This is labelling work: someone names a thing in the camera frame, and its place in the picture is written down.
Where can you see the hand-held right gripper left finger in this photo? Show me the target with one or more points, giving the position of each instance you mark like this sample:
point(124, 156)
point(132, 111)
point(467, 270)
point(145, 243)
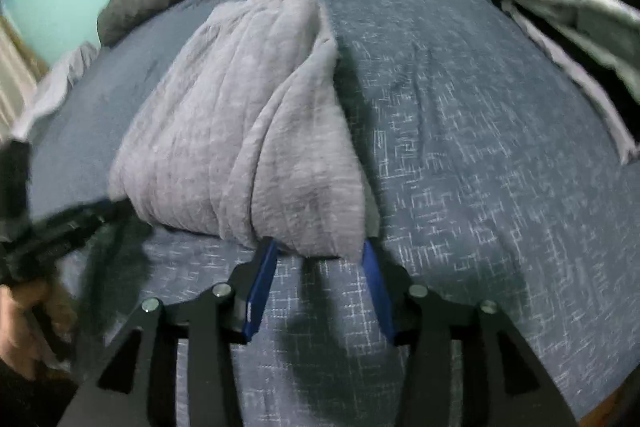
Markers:
point(262, 287)

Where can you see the person's left hand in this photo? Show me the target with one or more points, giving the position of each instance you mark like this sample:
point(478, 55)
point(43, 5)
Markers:
point(15, 332)

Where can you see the striped curtain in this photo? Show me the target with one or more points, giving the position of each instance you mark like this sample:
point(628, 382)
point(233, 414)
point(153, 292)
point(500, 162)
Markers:
point(17, 77)

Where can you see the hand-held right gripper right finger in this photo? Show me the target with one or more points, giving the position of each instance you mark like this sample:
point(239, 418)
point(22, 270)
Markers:
point(375, 287)

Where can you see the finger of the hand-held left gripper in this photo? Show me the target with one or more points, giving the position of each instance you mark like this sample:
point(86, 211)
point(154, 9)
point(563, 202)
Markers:
point(80, 227)

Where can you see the light grey blanket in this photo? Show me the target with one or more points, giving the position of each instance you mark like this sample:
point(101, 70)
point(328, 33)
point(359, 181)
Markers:
point(55, 92)

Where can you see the white and black folded clothes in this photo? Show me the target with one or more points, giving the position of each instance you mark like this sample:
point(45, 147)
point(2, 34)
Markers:
point(575, 7)

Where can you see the grey knitted robe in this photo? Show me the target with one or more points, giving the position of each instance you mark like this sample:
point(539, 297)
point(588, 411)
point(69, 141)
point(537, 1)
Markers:
point(240, 122)

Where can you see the bed with blue patterned sheet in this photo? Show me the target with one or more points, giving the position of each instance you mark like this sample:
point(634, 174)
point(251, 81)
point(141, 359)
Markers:
point(475, 157)

